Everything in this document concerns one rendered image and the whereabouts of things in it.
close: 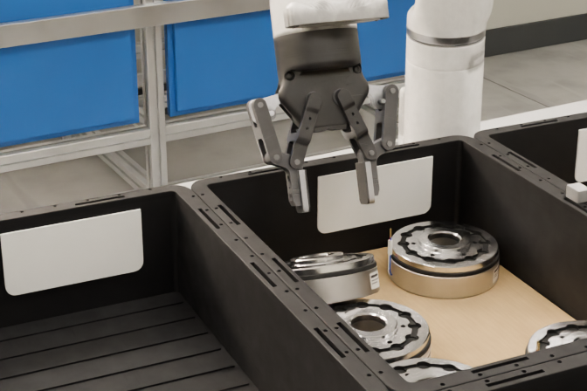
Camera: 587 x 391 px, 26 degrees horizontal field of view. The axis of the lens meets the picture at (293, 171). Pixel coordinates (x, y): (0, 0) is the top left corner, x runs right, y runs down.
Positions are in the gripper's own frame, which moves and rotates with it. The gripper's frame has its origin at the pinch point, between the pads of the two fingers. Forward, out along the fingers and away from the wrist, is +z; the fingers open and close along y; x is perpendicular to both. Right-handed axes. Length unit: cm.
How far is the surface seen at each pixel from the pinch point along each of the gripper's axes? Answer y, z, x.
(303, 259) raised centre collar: 4.1, 5.5, 1.8
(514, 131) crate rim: -22.8, -3.3, -8.6
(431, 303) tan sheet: -7.8, 11.2, 0.6
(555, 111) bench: -63, -5, -73
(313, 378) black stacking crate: 10.1, 12.3, 20.2
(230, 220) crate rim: 10.4, 1.2, 2.4
